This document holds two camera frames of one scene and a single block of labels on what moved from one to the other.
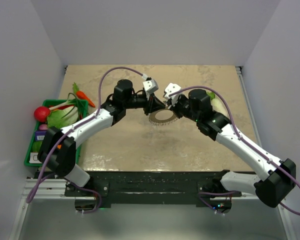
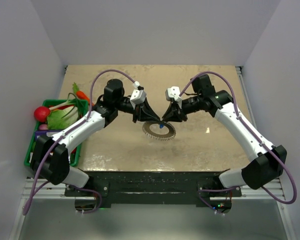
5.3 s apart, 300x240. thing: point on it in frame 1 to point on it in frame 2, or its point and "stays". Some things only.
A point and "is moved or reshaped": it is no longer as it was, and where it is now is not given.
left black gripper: (153, 105) to (141, 110)
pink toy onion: (43, 127) stays
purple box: (39, 135) stays
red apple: (41, 113) stays
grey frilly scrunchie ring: (162, 117) is moved or reshaped
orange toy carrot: (81, 95) stays
